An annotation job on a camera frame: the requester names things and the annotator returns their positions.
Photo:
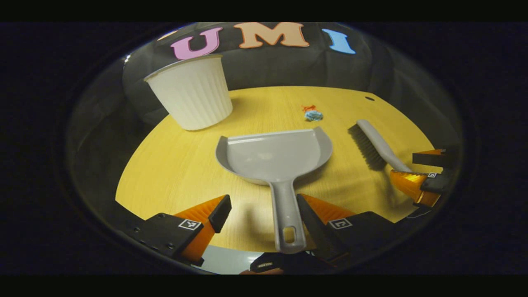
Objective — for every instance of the white ribbed garbage bin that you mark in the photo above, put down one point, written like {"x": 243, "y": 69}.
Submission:
{"x": 194, "y": 95}

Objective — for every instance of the blue paper ball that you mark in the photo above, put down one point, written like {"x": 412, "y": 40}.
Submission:
{"x": 313, "y": 116}

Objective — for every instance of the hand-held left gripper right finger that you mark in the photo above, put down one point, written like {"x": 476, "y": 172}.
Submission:
{"x": 309, "y": 222}

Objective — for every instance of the grey plastic dustpan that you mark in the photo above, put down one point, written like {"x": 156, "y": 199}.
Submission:
{"x": 276, "y": 156}

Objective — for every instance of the small grey broom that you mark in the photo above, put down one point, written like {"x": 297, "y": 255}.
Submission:
{"x": 379, "y": 142}

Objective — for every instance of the orange paper ball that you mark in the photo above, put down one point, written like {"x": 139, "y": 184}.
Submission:
{"x": 308, "y": 108}

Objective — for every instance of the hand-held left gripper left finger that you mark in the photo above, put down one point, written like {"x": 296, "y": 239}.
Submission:
{"x": 218, "y": 212}

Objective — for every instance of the black backdrop cloth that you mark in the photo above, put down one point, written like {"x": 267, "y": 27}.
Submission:
{"x": 288, "y": 66}

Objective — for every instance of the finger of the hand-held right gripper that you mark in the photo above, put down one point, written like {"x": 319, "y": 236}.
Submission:
{"x": 412, "y": 185}
{"x": 429, "y": 159}

